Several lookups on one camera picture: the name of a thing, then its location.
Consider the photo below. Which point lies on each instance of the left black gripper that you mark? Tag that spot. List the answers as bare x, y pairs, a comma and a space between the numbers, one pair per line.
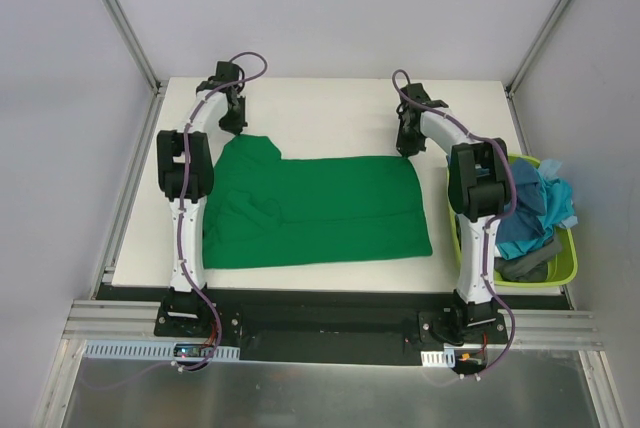
233, 115

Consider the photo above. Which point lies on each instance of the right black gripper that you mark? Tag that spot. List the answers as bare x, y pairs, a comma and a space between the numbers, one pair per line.
408, 133

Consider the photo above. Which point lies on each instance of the green t-shirt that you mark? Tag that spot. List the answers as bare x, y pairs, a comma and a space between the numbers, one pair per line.
268, 211

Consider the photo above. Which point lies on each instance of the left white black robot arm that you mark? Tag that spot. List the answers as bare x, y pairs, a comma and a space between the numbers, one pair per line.
186, 170

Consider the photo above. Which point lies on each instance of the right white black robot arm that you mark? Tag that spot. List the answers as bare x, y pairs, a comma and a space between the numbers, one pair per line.
480, 183

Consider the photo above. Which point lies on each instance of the dark blue t-shirt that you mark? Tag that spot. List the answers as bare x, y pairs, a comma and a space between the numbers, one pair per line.
524, 225

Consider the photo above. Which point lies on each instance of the teal blue t-shirt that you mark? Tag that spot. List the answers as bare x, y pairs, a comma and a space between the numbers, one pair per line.
559, 210

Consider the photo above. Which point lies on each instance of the grey t-shirt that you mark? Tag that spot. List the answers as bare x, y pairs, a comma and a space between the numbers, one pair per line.
530, 268

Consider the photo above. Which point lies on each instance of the lime green plastic basket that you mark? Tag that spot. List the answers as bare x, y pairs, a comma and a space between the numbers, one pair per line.
560, 269

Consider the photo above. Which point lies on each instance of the left aluminium frame post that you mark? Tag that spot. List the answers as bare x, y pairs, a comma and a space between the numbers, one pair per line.
132, 44

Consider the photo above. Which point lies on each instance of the aluminium frame post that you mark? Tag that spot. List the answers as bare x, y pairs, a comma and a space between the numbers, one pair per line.
132, 44
547, 29

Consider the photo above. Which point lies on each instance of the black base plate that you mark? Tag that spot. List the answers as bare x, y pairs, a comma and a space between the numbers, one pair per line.
378, 328

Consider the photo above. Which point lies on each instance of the right white cable duct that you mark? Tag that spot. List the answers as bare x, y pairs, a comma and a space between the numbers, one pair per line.
438, 359

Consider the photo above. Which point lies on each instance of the white cable duct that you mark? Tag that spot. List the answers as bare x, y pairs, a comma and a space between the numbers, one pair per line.
159, 351
438, 359

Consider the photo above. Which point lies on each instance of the aluminium front rail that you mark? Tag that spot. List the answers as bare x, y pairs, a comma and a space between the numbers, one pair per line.
111, 320

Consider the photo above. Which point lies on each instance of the left white cable duct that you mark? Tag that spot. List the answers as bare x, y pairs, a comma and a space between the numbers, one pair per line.
159, 351

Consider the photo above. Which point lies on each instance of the right aluminium frame post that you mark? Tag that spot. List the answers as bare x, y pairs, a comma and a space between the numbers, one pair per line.
547, 29

